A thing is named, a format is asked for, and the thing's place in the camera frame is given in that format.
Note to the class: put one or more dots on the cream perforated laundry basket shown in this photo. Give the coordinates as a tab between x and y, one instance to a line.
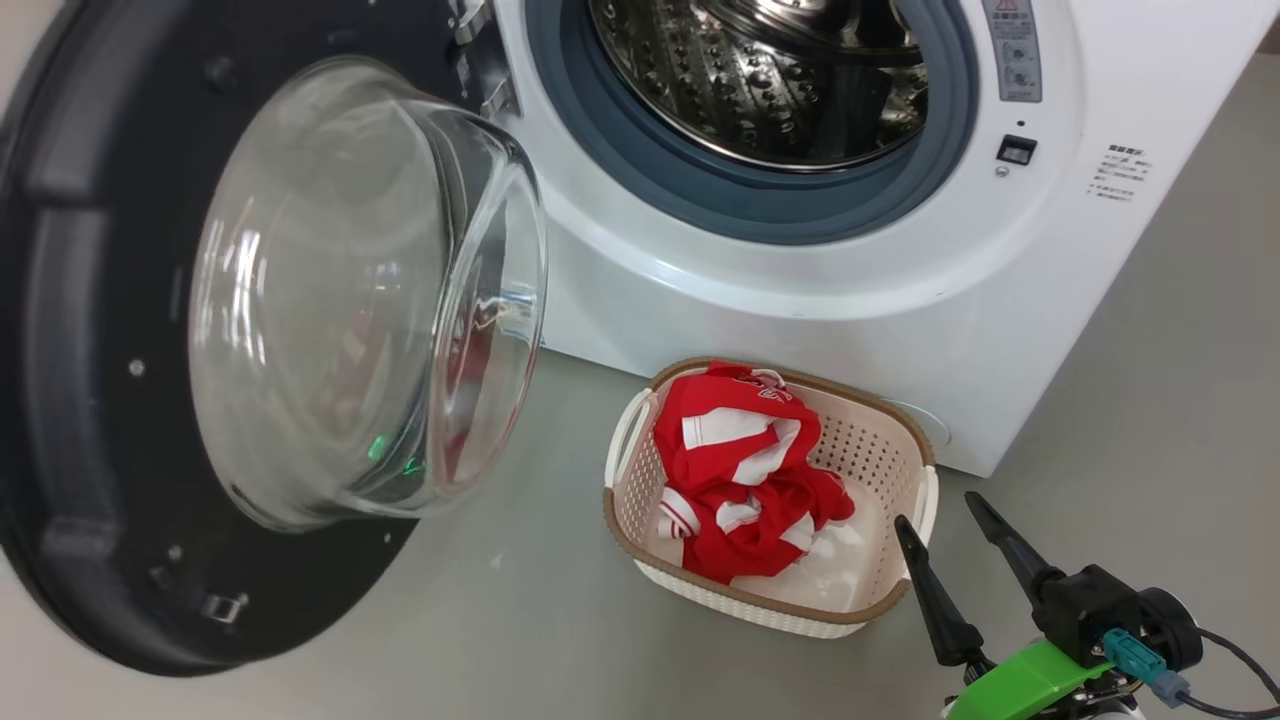
880	450

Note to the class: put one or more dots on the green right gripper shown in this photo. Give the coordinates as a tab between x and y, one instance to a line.
1020	685

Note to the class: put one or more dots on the stainless steel washer drum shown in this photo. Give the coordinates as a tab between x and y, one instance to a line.
760	80

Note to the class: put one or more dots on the white cloth garment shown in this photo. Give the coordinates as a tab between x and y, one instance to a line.
830	572

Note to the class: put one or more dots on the grey rubber door gasket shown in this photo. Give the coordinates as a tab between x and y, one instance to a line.
760	205

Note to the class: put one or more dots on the grey warning sticker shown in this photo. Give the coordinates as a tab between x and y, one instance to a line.
1013	50

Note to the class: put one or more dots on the metal door hinge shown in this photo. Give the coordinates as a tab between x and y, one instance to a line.
485	70

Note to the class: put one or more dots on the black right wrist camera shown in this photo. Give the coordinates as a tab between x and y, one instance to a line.
1095	605

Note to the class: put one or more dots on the white front-loading washing machine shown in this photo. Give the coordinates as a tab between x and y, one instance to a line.
800	270

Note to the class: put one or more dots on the dark grey washing machine door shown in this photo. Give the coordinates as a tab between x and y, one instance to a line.
100	300

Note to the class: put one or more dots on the red garment with white trim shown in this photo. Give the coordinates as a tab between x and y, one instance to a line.
720	460

